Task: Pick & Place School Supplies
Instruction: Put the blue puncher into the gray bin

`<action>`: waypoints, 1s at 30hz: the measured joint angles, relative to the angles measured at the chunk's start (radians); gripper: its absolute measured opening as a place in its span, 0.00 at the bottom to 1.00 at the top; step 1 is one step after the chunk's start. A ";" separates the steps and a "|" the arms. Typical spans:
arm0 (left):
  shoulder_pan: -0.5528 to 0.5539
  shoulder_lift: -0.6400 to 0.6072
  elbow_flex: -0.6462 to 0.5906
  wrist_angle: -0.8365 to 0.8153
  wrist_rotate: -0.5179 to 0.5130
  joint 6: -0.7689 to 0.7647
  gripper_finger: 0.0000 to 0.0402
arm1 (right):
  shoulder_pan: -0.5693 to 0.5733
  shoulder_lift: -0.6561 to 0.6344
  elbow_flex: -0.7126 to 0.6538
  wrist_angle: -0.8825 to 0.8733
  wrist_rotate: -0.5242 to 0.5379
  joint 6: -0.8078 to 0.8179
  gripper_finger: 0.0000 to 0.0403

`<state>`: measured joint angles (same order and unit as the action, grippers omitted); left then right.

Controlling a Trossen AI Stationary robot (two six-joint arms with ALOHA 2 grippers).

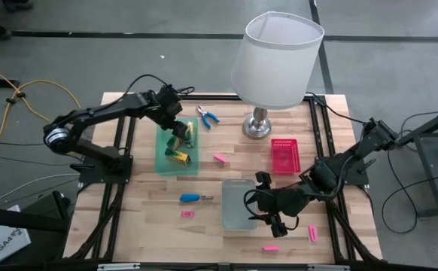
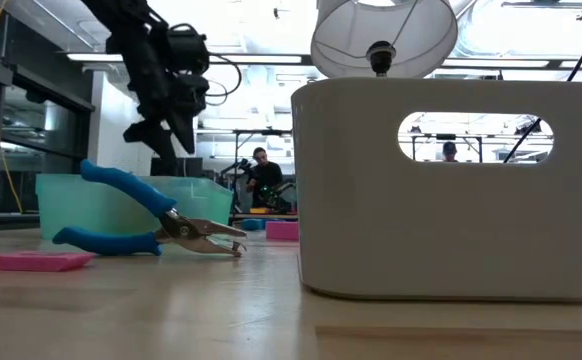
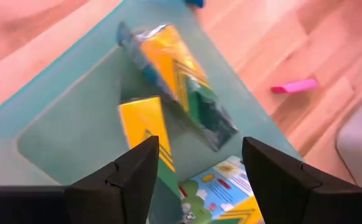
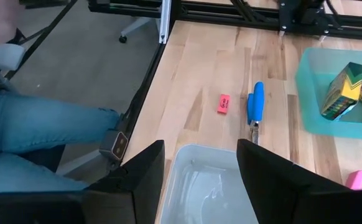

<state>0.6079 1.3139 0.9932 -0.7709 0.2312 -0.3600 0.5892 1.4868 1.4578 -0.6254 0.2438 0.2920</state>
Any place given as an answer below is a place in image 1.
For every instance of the pink plastic mesh basket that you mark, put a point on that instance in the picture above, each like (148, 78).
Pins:
(285, 158)

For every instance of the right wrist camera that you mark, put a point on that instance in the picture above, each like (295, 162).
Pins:
(263, 178)

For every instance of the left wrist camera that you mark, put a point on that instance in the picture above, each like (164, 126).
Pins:
(170, 94)

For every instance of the table lamp white shade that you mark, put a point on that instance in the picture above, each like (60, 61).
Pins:
(275, 64)

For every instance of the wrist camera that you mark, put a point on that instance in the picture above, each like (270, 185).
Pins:
(263, 178)
(170, 94)

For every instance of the black floor stand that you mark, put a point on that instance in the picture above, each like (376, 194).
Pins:
(16, 220)

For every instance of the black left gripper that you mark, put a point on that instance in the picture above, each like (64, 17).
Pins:
(168, 113)

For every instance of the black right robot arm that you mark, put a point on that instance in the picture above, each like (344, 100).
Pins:
(354, 152)

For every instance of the grey metal bracket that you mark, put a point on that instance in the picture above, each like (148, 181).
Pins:
(119, 267)
(328, 267)

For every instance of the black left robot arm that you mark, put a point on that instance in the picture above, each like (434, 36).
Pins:
(102, 109)

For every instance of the green translucent plastic tray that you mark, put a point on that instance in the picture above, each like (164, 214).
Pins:
(175, 170)

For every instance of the black metal stand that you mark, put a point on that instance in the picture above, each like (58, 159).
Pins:
(429, 124)

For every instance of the grey plastic bin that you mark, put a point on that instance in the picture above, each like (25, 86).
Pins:
(238, 207)

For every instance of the black aluminium table frame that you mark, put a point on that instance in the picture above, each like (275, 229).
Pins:
(211, 97)

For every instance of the white printed cardboard box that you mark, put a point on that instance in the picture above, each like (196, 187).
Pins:
(0, 241)

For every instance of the pink eraser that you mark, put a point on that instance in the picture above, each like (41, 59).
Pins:
(187, 214)
(219, 158)
(271, 248)
(312, 233)

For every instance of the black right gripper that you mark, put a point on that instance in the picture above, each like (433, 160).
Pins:
(283, 203)

